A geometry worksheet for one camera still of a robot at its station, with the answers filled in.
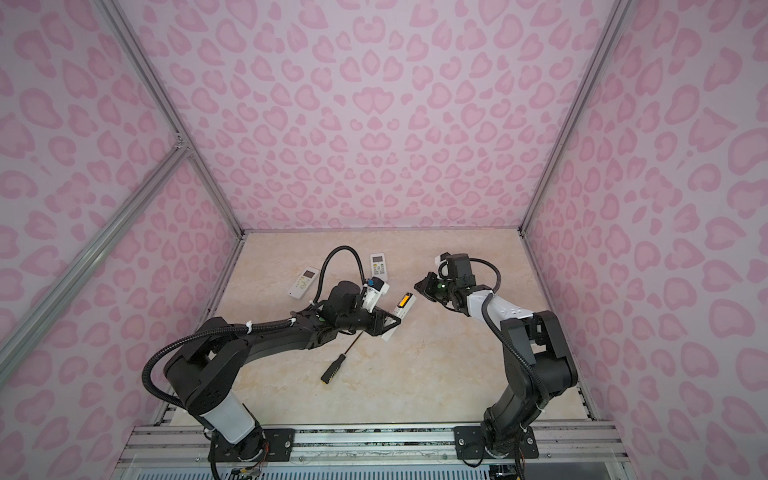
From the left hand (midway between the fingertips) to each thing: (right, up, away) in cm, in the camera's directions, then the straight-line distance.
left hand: (400, 317), depth 83 cm
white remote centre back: (-7, +13, +24) cm, 28 cm away
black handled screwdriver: (-21, -17, -1) cm, 27 cm away
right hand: (+5, +9, +7) cm, 13 cm away
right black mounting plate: (+17, -29, -9) cm, 35 cm away
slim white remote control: (0, +1, +1) cm, 2 cm away
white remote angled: (-33, +7, +21) cm, 39 cm away
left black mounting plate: (-33, -29, -11) cm, 45 cm away
